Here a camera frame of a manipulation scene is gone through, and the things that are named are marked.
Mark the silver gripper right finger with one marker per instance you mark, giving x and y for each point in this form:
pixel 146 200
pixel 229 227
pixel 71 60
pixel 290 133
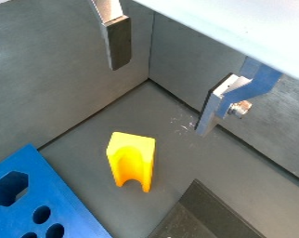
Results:
pixel 226 98

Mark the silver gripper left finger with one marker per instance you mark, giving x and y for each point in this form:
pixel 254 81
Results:
pixel 115 29

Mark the yellow arch block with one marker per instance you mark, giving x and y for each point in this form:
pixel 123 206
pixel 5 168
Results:
pixel 130 156

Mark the blue shape sorter board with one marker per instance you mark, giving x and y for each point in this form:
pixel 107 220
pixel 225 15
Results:
pixel 38 207

